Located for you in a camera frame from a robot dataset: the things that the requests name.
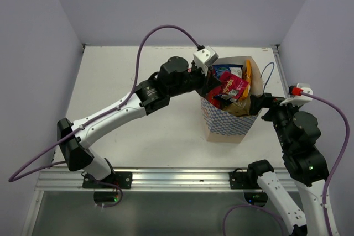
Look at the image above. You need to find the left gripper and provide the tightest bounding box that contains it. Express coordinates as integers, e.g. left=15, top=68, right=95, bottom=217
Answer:
left=168, top=61, right=222, bottom=98

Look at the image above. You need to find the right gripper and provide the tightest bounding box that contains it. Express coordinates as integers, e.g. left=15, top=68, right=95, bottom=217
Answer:
left=249, top=91, right=301, bottom=149

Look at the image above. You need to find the light blue chips bag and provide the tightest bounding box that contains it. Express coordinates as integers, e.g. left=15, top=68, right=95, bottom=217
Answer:
left=223, top=97, right=251, bottom=117

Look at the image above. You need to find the red cookie snack bag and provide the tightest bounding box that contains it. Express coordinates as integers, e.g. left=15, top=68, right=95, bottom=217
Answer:
left=205, top=93, right=222, bottom=109

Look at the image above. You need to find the orange snack packet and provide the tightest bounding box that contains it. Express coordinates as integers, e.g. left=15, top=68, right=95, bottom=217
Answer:
left=239, top=60, right=252, bottom=101

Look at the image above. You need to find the small red candy packet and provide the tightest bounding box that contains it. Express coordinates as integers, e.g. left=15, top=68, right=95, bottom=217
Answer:
left=212, top=72, right=249, bottom=103

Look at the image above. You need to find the dark blue snack packet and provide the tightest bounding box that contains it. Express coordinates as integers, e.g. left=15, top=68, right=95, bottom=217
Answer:
left=212, top=64, right=243, bottom=79

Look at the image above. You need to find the blue checkered paper bag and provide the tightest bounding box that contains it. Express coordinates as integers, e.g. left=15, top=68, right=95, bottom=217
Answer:
left=201, top=56, right=263, bottom=143

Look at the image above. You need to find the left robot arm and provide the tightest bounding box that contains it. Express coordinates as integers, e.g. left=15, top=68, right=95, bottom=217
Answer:
left=57, top=56, right=221, bottom=188

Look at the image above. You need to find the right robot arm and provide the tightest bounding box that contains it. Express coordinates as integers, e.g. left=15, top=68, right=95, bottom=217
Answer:
left=246, top=87, right=350, bottom=235

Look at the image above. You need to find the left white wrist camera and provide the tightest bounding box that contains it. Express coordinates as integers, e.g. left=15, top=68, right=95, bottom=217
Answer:
left=193, top=46, right=219, bottom=76

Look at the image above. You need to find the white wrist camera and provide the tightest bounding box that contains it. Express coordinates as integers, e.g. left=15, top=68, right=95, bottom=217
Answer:
left=280, top=83, right=313, bottom=107
left=193, top=46, right=219, bottom=76

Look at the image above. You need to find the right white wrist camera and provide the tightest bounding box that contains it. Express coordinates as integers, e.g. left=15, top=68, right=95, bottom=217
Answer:
left=280, top=83, right=313, bottom=107

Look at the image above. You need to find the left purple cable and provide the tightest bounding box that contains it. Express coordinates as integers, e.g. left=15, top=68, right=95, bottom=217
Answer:
left=8, top=25, right=204, bottom=209

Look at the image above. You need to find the purple cable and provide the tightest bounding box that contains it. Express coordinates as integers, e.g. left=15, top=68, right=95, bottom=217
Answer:
left=223, top=90, right=351, bottom=236
left=8, top=25, right=204, bottom=209

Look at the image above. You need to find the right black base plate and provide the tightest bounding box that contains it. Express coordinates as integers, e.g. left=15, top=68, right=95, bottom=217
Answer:
left=228, top=168, right=268, bottom=207

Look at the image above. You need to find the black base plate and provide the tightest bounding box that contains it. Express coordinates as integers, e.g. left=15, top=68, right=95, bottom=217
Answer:
left=228, top=168, right=268, bottom=207
left=82, top=171, right=133, bottom=203

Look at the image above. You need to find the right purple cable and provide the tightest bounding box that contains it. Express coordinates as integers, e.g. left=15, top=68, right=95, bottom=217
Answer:
left=223, top=90, right=351, bottom=236

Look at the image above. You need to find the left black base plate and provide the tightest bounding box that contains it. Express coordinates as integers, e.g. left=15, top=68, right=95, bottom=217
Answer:
left=82, top=171, right=133, bottom=203

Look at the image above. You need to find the aluminium mounting rail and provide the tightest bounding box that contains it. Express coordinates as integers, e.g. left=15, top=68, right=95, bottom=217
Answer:
left=35, top=167, right=324, bottom=192

